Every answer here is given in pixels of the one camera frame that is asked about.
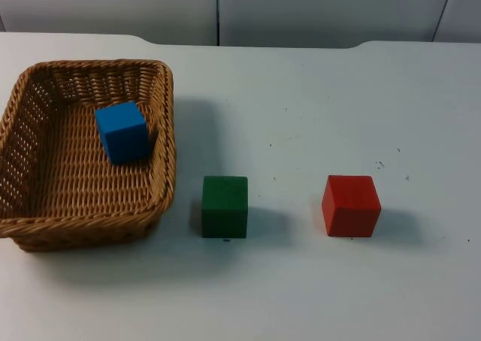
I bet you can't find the green cube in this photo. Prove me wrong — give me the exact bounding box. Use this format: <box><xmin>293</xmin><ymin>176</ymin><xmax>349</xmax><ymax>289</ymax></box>
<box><xmin>201</xmin><ymin>175</ymin><xmax>250</xmax><ymax>240</ymax></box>

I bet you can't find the pale brown wicker basket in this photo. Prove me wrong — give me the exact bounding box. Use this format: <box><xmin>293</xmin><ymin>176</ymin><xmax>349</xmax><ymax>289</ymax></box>
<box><xmin>0</xmin><ymin>59</ymin><xmax>177</xmax><ymax>253</ymax></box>

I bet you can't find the red cube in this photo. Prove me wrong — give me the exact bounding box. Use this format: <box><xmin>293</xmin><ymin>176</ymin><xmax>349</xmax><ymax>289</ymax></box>
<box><xmin>321</xmin><ymin>174</ymin><xmax>382</xmax><ymax>238</ymax></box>

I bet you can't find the blue cube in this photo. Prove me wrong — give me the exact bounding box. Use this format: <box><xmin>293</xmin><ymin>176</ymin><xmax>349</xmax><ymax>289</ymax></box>
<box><xmin>94</xmin><ymin>101</ymin><xmax>152</xmax><ymax>165</ymax></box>

